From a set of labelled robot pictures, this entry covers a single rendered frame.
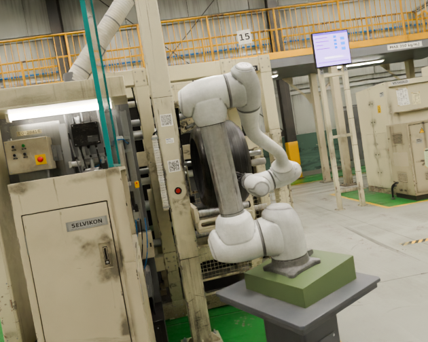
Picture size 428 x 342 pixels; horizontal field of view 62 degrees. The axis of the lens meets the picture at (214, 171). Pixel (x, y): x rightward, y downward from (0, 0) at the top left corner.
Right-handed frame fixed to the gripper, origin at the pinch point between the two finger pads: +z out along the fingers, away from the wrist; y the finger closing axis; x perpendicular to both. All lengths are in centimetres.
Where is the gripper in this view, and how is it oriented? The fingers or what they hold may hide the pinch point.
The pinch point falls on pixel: (237, 174)
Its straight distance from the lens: 207.8
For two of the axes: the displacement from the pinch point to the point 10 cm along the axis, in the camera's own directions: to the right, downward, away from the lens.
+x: 1.3, 9.7, 1.9
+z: -2.2, -1.5, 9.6
